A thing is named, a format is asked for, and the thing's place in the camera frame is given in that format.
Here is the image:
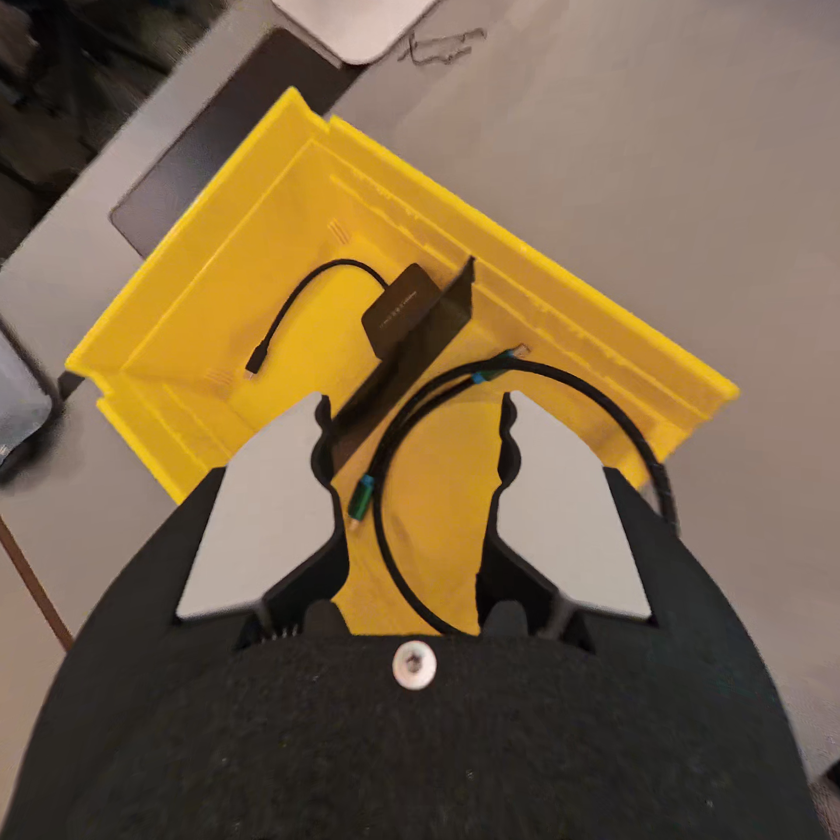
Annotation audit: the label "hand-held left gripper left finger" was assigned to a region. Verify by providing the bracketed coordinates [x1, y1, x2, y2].
[176, 392, 350, 621]

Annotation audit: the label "yellow plastic bin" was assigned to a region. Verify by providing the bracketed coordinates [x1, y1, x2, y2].
[64, 85, 741, 637]

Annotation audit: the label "braided black cable green plugs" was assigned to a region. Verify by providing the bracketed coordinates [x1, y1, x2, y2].
[348, 346, 682, 636]

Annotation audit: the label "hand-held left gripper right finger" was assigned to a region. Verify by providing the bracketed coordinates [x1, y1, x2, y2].
[476, 390, 655, 621]

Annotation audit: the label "bent metal wire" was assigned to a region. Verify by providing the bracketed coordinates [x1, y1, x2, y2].
[397, 28, 488, 68]

